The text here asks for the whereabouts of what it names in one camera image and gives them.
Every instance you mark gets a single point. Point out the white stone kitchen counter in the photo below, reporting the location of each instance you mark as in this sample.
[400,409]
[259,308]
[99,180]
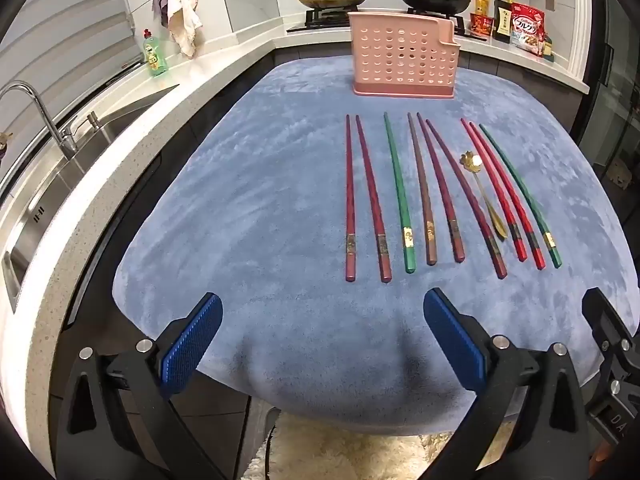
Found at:
[210,67]

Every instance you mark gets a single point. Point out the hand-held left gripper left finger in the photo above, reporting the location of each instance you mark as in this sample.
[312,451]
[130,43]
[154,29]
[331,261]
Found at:
[192,340]

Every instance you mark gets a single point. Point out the green chopstick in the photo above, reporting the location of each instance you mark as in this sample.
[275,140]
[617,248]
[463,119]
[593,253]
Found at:
[520,185]
[397,185]

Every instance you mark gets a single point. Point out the chrome faucet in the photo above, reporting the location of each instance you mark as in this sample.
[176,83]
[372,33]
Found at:
[35,95]

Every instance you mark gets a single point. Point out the black glass gas stove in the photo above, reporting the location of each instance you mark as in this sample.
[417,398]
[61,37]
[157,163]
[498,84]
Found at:
[320,22]

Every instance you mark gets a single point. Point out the red cereal bag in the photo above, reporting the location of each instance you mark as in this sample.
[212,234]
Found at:
[527,30]

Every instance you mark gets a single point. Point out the stainless steel sink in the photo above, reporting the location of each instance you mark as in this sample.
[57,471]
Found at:
[65,180]

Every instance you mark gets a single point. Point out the small metal sink knob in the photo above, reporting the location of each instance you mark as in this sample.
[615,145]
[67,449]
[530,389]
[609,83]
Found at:
[93,121]

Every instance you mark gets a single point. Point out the white fluffy rug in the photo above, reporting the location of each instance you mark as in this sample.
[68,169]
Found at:
[350,455]

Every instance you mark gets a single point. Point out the red-brown chopstick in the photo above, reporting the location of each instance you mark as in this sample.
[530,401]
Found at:
[371,195]

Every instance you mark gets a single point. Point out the red instant noodle cup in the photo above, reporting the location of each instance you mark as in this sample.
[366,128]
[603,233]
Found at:
[480,25]

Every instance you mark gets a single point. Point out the brown chopstick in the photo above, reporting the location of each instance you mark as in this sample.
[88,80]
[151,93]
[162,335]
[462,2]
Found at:
[421,180]

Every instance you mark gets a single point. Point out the small dark green bottle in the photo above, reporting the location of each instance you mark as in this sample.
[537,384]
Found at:
[548,47]

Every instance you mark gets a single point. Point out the white window blind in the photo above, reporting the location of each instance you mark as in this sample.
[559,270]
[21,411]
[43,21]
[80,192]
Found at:
[60,50]

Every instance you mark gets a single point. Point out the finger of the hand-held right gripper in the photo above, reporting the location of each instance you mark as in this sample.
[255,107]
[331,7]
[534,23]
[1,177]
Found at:
[602,317]

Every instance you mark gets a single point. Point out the dark soy sauce bottle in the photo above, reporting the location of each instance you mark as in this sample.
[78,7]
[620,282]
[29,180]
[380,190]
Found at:
[502,22]

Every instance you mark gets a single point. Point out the white hanging towel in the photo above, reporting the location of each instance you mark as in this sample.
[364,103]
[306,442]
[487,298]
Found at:
[182,10]

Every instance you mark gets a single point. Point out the pink perforated utensil holder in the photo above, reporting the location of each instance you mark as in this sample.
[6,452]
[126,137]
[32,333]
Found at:
[400,55]

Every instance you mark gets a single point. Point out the red chopstick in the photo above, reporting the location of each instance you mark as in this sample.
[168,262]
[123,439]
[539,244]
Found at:
[510,195]
[492,182]

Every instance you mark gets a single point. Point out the blue plush table mat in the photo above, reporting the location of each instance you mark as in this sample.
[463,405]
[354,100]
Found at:
[250,185]

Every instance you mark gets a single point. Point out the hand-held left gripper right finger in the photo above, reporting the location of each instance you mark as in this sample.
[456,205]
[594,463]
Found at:
[452,335]

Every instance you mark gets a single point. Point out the green dish soap bottle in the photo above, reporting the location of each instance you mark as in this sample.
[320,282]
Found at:
[154,55]

